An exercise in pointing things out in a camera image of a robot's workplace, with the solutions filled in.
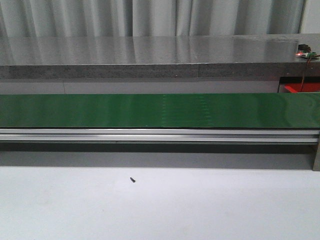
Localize grey stone counter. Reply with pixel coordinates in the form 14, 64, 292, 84
0, 33, 320, 79

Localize grey curtain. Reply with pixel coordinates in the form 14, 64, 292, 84
0, 0, 320, 37

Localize red plastic tray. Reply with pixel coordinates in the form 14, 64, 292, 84
284, 83, 320, 93

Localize green conveyor belt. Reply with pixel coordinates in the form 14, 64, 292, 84
0, 93, 320, 129

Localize aluminium conveyor frame rail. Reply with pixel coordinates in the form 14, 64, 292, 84
0, 128, 320, 171

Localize small green circuit board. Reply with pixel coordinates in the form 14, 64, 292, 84
295, 44, 320, 59

